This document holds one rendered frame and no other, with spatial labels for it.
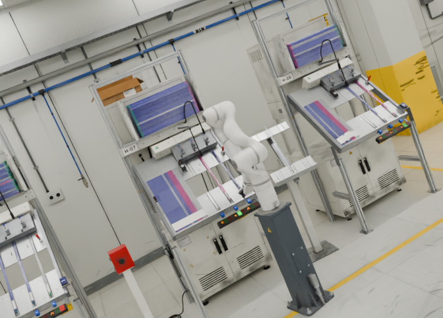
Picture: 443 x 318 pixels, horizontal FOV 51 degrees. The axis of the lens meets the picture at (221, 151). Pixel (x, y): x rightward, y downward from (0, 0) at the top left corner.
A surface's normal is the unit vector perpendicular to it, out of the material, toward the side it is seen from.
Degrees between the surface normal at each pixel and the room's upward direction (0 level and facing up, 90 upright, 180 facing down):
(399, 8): 90
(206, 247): 90
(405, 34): 90
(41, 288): 47
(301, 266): 90
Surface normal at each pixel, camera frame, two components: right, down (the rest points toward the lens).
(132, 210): 0.33, 0.03
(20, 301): -0.03, -0.60
